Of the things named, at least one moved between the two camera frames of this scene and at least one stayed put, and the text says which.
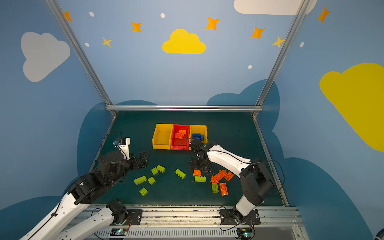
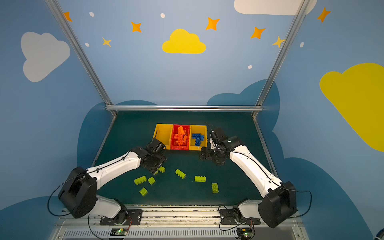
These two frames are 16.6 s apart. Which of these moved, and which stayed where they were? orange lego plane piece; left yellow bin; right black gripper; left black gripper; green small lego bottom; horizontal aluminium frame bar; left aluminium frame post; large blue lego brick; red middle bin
Moved: orange lego plane piece; right black gripper; left black gripper
Stayed: red middle bin; green small lego bottom; horizontal aluminium frame bar; large blue lego brick; left yellow bin; left aluminium frame post
